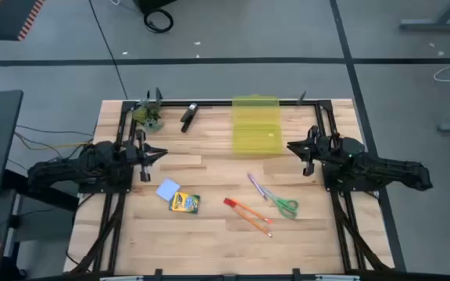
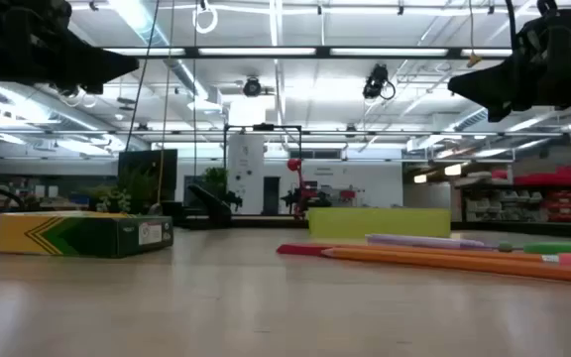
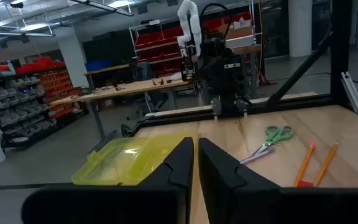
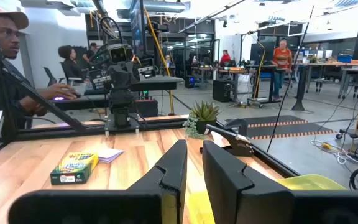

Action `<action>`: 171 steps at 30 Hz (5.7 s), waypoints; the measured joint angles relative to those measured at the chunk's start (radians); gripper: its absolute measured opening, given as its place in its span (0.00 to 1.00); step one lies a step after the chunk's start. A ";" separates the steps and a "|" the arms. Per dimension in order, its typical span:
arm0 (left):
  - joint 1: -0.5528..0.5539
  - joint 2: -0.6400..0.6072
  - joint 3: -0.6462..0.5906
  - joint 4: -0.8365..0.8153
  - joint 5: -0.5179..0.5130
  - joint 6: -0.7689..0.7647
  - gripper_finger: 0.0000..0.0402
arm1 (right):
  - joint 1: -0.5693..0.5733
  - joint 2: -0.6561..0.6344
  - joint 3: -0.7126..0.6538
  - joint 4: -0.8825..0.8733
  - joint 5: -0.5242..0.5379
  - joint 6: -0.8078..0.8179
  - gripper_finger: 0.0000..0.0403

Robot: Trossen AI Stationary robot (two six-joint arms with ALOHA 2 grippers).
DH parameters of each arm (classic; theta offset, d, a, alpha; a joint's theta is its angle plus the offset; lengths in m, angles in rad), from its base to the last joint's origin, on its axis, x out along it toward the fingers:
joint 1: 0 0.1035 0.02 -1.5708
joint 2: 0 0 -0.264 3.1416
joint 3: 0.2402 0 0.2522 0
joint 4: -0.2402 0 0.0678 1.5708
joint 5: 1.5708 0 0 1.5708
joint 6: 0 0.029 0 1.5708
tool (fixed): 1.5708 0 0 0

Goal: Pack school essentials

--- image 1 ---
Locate black metal table frame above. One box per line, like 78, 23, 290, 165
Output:
68, 99, 392, 276

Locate orange pencil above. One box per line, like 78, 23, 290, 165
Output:
230, 198, 275, 226
230, 205, 273, 239

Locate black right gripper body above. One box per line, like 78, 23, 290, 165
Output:
304, 125, 334, 177

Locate yellow translucent plastic pencil case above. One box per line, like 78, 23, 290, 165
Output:
231, 94, 284, 155

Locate black coiled cable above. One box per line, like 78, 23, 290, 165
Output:
143, 8, 175, 34

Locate lavender sticky note pad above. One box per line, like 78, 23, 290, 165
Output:
155, 177, 182, 203

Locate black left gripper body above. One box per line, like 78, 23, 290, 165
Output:
125, 130, 152, 183

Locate thin black floor cable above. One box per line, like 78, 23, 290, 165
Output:
87, 0, 130, 101

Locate yellow cable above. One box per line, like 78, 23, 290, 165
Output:
13, 130, 94, 152

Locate yellow green crayon box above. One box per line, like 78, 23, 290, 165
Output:
168, 190, 202, 215

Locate small green artificial plant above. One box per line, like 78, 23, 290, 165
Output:
132, 97, 165, 133

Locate green handled scissors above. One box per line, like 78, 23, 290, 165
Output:
260, 186, 301, 220

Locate black orange striped ramp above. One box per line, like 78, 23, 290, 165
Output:
0, 0, 47, 42

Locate dark equipment box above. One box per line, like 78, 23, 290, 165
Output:
132, 0, 180, 13

